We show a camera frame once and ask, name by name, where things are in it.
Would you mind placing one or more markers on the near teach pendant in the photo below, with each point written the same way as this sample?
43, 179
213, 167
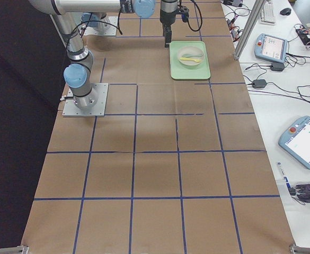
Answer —
296, 140

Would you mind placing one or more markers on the white round plate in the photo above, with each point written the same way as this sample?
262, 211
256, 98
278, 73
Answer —
190, 50

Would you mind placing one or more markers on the far teach pendant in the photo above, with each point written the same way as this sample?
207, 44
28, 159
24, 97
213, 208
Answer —
270, 48

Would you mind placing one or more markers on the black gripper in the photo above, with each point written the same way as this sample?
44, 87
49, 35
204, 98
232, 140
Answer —
167, 15

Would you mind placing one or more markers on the light green plastic tray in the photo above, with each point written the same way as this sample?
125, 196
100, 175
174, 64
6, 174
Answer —
180, 72

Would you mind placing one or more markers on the teal plastic spoon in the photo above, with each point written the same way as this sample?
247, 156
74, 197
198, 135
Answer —
191, 56

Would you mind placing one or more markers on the black power adapter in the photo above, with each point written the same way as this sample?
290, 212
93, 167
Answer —
259, 83
277, 66

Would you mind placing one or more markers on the black computer mouse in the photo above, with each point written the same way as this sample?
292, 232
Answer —
285, 11

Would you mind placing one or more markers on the yellow plastic fork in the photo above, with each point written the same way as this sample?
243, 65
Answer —
190, 59

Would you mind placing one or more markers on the aluminium frame post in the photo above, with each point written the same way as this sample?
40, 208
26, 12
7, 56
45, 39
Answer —
251, 21

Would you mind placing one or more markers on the dark folded umbrella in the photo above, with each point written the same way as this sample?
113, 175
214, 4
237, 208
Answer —
301, 193

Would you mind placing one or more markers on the teach pendant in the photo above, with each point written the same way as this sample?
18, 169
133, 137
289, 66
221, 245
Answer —
270, 48
296, 140

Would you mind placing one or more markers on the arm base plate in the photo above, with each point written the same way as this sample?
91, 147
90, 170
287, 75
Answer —
107, 27
99, 100

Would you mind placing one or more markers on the white keyboard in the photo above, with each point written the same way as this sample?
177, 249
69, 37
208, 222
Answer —
267, 14

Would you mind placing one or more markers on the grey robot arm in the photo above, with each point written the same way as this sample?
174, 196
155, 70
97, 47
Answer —
144, 9
77, 74

